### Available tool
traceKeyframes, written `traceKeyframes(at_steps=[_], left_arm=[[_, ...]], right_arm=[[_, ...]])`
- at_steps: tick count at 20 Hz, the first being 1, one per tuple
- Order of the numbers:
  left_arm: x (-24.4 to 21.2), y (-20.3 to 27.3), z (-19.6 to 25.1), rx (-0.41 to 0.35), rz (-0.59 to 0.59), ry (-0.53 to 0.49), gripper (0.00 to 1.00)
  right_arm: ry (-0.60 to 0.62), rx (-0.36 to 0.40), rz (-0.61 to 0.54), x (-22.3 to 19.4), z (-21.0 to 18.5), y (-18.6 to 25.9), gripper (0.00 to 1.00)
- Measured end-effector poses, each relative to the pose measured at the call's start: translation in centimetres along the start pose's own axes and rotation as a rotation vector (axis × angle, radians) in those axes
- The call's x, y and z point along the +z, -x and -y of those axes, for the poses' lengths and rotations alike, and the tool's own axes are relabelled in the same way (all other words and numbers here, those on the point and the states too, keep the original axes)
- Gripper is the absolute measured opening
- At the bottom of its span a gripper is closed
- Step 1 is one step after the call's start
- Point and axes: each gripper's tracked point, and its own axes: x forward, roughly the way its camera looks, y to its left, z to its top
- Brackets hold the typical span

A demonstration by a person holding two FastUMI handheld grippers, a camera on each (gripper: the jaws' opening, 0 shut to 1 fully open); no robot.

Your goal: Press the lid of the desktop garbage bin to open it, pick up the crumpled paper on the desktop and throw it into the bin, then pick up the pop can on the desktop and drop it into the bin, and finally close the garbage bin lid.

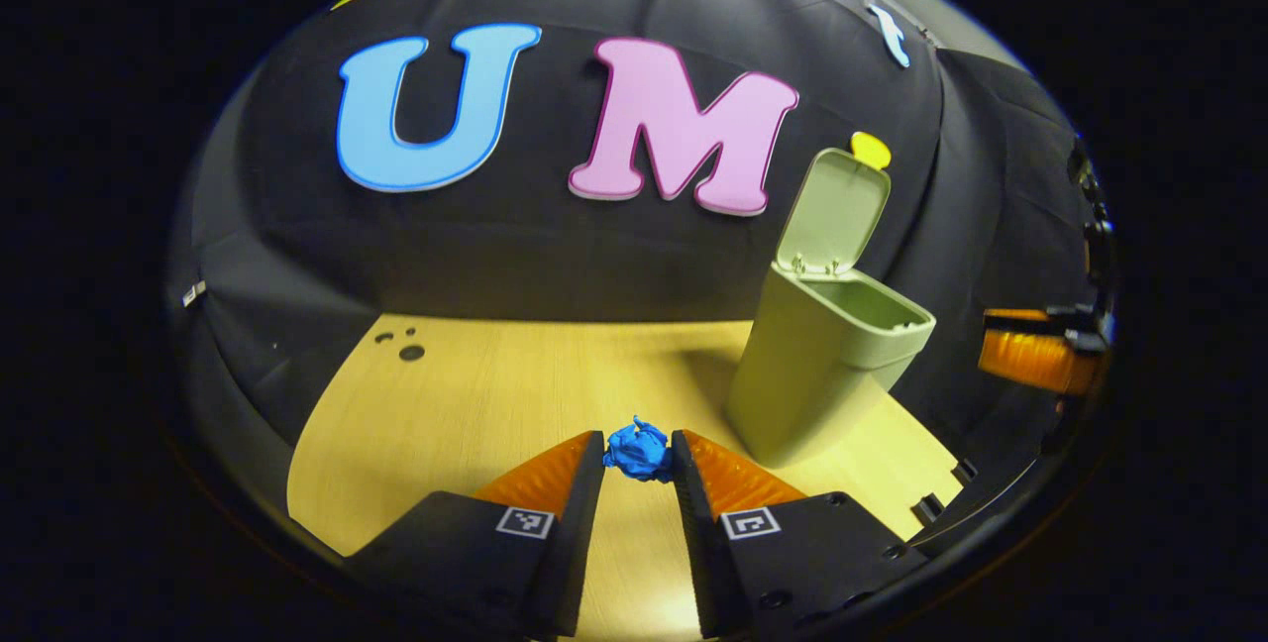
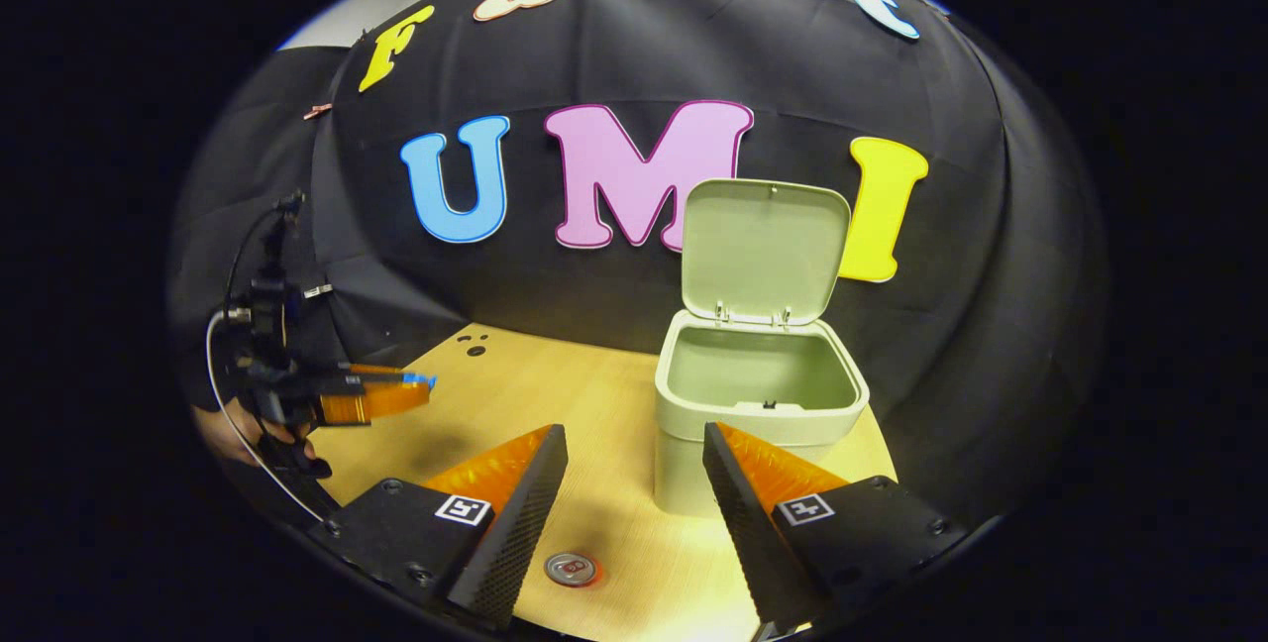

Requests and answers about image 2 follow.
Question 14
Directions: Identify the silver red pop can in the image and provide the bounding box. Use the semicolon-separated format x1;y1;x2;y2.
543;552;603;589

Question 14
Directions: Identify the black backdrop cloth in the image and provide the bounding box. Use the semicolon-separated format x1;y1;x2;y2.
168;0;1109;544

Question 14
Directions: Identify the light green desktop garbage bin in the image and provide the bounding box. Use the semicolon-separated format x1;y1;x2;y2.
652;178;871;518

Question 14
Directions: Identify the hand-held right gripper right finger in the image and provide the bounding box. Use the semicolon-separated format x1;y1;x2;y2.
702;421;967;642

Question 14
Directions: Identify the wooden desktop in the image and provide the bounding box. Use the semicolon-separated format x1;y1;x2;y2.
315;323;898;642

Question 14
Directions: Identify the grey left gripper cable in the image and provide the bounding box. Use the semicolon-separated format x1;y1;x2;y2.
204;310;328;524

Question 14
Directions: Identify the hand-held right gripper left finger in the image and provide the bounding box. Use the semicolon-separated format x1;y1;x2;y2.
322;424;571;631

